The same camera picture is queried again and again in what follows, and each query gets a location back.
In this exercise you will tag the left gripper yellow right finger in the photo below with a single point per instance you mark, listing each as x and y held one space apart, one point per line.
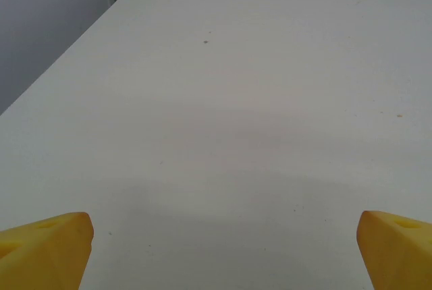
401 256

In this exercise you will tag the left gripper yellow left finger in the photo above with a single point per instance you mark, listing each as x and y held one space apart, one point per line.
44 256

